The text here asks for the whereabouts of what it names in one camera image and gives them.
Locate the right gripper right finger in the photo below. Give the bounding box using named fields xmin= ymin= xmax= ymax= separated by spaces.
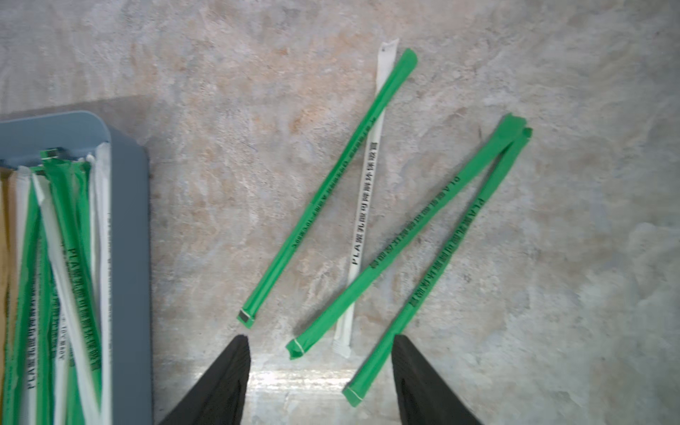
xmin=391 ymin=335 xmax=481 ymax=425

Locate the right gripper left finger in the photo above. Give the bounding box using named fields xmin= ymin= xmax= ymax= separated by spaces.
xmin=160 ymin=335 xmax=251 ymax=425

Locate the blue plastic storage tray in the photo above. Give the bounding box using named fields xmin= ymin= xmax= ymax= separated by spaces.
xmin=1 ymin=111 xmax=153 ymax=424

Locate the brown paper straw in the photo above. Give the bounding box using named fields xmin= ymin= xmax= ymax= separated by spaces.
xmin=1 ymin=168 xmax=17 ymax=396

